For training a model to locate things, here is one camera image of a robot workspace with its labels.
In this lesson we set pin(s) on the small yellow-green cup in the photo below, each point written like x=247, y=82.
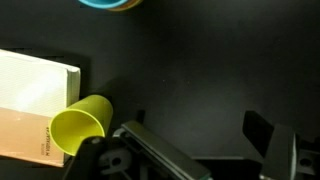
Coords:
x=86, y=118

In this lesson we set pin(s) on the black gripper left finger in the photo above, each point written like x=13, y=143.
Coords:
x=176, y=163

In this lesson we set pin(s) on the orange white book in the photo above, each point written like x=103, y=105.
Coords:
x=32, y=91

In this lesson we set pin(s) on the orange cup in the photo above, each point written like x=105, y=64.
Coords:
x=123, y=5

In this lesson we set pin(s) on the blue cup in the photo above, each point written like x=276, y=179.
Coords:
x=103, y=4

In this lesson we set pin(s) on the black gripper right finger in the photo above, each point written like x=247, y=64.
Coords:
x=275, y=143

